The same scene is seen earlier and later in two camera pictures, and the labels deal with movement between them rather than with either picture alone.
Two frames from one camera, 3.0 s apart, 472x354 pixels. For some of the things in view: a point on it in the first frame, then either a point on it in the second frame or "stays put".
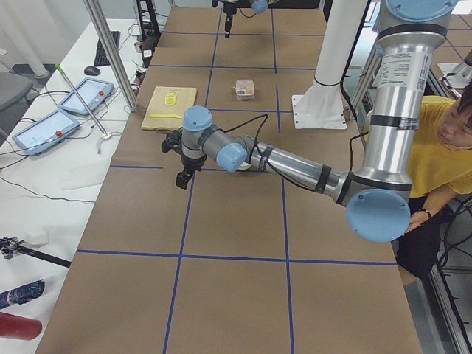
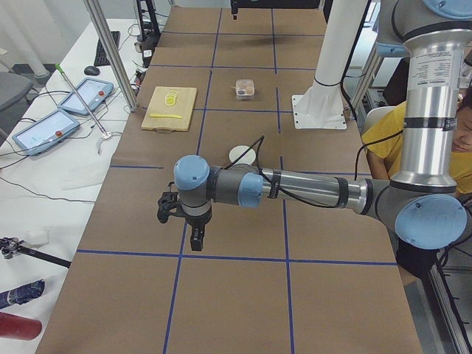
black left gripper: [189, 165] to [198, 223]
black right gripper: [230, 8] to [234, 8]
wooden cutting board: [167, 108] stays put
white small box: [37, 237] stays put
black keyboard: [101, 58] stays put
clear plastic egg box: [245, 88] stays put
